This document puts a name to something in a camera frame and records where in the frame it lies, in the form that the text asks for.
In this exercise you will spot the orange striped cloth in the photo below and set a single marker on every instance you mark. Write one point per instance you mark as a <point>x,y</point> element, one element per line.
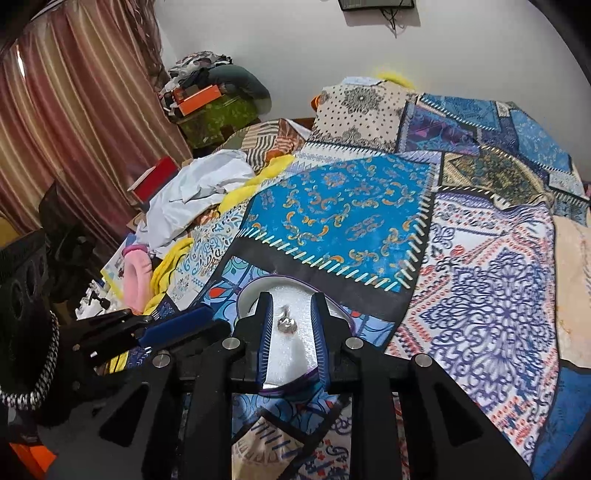
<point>272,138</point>

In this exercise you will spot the black chair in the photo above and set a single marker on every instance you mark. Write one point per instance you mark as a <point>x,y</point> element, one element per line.
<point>64,240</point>

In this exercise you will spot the white round jewelry tray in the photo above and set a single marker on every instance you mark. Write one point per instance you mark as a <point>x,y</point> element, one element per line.
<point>292,353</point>

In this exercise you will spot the silver jewelry piece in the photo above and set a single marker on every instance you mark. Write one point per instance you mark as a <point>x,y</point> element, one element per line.
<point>286,325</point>

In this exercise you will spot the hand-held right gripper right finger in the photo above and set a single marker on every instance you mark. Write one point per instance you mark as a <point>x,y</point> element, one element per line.
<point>321,344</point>

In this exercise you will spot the patchwork printed blanket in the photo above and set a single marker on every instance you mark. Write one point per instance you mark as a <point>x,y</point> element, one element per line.
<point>346,207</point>

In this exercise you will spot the pink sock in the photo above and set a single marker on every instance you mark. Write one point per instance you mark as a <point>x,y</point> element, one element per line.
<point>136,277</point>

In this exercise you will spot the pile of clothes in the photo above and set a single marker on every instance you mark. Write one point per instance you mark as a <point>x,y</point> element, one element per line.
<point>198,62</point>

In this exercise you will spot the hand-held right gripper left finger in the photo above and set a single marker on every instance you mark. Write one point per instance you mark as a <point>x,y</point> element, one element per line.
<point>264,333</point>

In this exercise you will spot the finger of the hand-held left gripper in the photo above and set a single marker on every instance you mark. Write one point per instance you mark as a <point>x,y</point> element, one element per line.
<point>107,328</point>
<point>178,323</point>

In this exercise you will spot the beige marbled cloth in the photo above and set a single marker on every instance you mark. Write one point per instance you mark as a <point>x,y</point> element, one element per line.
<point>575,286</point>

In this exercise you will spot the orange box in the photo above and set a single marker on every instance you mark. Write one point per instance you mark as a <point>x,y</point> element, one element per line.
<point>198,101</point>

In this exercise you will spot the dark grey pillow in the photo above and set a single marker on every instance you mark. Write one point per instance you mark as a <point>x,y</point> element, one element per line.
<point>244,78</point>

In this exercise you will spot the black wall device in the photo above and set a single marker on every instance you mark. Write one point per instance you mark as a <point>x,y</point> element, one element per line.
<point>374,3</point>

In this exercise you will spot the white crumpled cloth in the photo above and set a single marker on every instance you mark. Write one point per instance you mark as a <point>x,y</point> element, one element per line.
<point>184,194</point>

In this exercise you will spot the white printed paper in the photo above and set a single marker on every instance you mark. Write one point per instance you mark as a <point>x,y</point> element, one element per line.
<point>114,267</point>

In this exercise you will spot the yellow fuzzy cloth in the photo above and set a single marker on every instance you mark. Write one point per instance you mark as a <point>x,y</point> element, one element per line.
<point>168,272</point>

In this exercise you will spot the red box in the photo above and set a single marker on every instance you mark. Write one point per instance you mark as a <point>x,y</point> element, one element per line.
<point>159,177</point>

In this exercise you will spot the striped pink curtain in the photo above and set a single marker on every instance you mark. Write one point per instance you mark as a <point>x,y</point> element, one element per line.
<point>69,115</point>

